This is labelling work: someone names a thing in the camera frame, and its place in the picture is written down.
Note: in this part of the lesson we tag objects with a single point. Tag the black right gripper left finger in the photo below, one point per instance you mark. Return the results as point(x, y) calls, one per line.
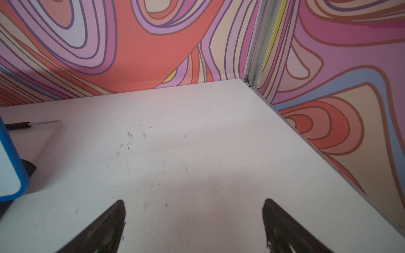
point(101, 236)

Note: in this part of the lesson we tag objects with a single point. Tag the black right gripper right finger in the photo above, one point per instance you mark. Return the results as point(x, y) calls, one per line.
point(285, 235)

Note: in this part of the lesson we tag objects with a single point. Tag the whiteboard with PEAR text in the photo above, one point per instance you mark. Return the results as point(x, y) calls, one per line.
point(15, 171)

